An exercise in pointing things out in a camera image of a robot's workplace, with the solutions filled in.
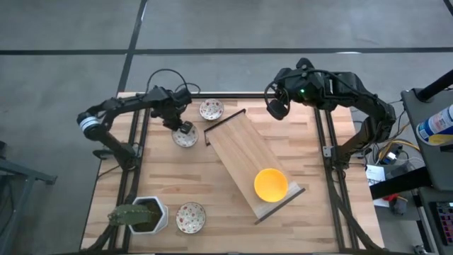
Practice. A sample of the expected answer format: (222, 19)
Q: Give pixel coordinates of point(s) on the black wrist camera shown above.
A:
(305, 63)
(184, 96)

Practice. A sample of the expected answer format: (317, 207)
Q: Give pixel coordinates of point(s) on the white hexagonal plant pot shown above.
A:
(161, 221)

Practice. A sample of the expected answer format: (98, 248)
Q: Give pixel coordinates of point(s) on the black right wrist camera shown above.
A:
(305, 63)

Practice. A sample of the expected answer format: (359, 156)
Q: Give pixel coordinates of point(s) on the white and blue spray can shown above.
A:
(437, 125)

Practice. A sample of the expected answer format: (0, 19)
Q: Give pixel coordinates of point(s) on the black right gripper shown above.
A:
(301, 85)

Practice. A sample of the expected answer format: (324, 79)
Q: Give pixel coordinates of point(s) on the black control box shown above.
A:
(444, 217)

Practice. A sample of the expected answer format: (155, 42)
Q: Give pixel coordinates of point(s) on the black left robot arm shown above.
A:
(117, 104)

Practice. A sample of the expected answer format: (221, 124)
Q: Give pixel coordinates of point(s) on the dark grey metal stand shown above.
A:
(21, 177)

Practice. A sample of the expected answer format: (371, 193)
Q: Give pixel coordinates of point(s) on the wooden tray board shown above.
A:
(244, 156)

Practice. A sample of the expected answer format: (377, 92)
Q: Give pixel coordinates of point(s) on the yellow mini bowl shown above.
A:
(270, 185)

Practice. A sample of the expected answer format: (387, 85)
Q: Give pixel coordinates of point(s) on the grey cart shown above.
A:
(430, 163)

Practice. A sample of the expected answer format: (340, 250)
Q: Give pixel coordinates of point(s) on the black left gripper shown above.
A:
(166, 104)

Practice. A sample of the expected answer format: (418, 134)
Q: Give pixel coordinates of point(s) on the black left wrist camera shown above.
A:
(184, 96)

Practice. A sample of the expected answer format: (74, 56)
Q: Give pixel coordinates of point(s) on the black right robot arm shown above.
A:
(371, 102)

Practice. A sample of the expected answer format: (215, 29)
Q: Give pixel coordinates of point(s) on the white paper sheet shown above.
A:
(375, 175)

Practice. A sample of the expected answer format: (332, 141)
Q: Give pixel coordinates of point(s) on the black pole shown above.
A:
(435, 86)

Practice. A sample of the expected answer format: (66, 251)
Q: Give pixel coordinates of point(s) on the green cactus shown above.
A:
(127, 214)

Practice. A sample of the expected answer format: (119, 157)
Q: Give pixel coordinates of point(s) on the white floral mini bowl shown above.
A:
(191, 217)
(211, 109)
(185, 140)

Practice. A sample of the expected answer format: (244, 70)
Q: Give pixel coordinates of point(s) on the black aluminium table frame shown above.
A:
(233, 95)

